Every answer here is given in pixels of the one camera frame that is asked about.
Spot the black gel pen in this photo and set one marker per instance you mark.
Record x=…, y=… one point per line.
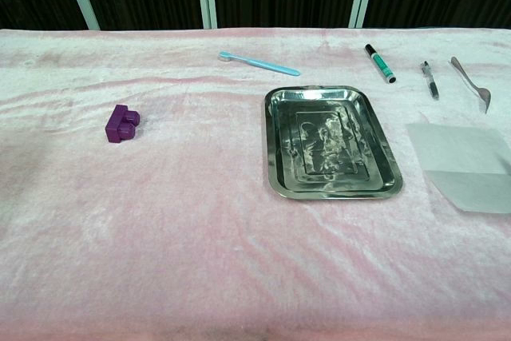
x=429, y=80

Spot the metal spoon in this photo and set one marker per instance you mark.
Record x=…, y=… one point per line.
x=471, y=81

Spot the purple toy building block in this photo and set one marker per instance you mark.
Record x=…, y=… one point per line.
x=120, y=127

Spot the rectangular metal tray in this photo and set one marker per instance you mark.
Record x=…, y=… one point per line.
x=331, y=145

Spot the pink plush table cloth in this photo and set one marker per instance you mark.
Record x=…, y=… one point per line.
x=179, y=217

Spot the light blue toothbrush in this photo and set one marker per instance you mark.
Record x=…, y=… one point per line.
x=263, y=64

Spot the green white marker pen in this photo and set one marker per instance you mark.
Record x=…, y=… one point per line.
x=380, y=63

